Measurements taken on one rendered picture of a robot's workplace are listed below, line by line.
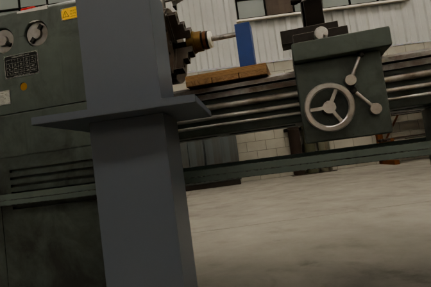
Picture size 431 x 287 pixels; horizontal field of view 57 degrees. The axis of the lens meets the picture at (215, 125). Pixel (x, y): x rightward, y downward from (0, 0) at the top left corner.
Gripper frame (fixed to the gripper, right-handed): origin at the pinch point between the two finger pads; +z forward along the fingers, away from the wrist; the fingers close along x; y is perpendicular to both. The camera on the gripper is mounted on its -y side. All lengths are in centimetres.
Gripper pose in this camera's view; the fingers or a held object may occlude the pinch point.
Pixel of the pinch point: (169, 2)
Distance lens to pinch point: 179.1
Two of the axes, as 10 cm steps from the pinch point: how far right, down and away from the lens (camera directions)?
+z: 0.9, 9.6, -2.5
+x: 2.7, 2.2, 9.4
